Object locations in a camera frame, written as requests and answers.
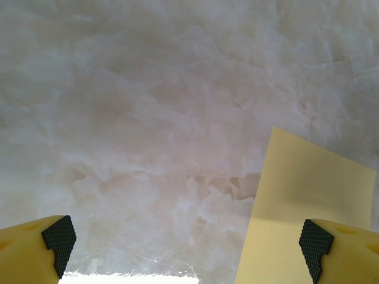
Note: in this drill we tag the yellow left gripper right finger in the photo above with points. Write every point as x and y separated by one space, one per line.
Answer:
349 257

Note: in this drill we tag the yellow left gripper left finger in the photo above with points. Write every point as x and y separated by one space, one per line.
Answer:
23 254

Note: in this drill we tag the yellow paper sheet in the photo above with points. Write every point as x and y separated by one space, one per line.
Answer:
296 183

